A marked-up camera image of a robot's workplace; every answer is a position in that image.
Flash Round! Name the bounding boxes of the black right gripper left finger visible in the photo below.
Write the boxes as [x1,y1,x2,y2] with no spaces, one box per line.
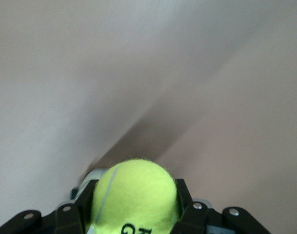
[0,179,99,234]

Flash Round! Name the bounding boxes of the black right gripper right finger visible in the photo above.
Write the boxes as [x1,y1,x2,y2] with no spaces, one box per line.
[172,178,271,234]

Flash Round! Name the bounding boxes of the brown table cover cloth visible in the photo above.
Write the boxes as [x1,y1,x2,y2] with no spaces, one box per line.
[0,0,297,234]

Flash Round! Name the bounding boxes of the yellow tennis ball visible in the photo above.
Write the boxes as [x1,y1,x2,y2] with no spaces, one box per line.
[91,157,180,234]

